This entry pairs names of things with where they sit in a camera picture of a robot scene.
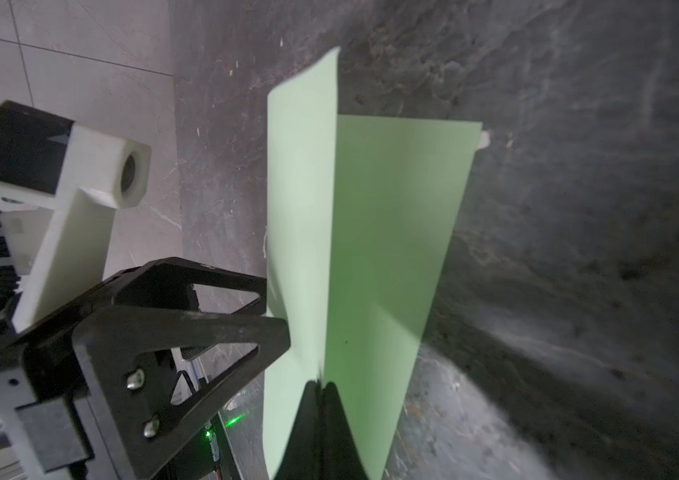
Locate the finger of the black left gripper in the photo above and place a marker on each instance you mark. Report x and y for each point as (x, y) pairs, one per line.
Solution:
(169, 284)

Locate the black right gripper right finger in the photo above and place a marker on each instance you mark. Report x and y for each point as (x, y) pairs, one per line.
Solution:
(338, 457)

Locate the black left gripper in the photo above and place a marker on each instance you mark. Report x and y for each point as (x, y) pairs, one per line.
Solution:
(45, 412)

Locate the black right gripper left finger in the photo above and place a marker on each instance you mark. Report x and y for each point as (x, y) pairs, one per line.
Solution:
(301, 457)

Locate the light green paper sheet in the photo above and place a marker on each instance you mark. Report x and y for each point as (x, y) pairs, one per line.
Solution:
(360, 213)

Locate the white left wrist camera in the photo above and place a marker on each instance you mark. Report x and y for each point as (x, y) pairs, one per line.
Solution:
(71, 180)

